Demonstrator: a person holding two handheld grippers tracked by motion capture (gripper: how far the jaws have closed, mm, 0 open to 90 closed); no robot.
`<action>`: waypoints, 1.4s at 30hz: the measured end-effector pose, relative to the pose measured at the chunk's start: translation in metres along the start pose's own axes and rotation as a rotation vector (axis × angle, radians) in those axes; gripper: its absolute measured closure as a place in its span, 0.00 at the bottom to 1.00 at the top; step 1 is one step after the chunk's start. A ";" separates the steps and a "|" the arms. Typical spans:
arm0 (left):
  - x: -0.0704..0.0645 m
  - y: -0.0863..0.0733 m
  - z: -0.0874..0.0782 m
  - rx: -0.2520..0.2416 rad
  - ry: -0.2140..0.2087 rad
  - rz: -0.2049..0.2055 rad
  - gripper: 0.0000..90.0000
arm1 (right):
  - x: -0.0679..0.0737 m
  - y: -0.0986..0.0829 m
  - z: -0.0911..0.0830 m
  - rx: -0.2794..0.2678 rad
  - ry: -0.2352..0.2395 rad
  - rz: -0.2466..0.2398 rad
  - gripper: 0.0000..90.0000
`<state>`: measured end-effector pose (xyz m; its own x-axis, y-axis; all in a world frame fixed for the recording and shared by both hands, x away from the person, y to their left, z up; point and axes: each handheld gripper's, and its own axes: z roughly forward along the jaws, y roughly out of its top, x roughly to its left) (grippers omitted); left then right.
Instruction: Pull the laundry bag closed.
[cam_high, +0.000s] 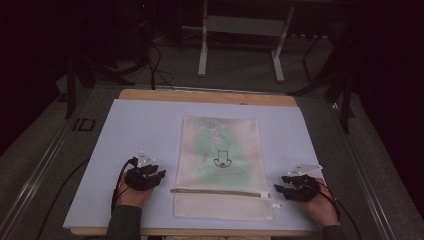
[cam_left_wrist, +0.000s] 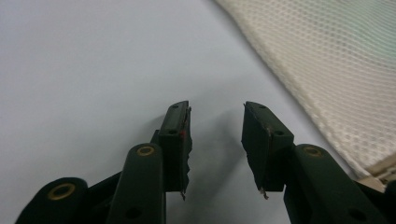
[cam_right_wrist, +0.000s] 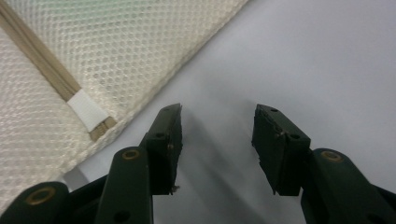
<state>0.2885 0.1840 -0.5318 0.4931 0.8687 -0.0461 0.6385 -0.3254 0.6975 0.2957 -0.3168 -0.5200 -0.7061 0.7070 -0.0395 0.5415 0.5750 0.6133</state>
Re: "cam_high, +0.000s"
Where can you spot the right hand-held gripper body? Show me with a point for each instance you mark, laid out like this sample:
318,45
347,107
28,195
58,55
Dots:
305,188

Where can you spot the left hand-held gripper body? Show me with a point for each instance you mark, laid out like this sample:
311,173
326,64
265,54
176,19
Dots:
141,178

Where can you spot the cream mesh zipper bag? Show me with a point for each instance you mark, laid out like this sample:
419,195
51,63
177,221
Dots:
256,156

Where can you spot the green cloth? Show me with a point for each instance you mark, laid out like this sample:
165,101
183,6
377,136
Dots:
206,166

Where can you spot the person's left hand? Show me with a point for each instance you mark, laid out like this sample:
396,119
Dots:
131,197

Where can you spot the person's right hand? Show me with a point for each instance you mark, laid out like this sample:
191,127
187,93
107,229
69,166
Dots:
323,208

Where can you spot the light blue mat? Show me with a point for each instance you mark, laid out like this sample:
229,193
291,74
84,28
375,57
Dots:
140,126

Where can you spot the wooden table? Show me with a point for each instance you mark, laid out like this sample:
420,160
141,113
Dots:
206,97

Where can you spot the black metal stand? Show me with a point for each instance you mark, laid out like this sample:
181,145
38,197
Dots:
346,100
70,90

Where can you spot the white metal stand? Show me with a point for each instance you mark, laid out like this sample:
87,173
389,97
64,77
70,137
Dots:
245,26

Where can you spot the metal floor rail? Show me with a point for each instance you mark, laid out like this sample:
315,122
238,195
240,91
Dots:
370,186
36,173

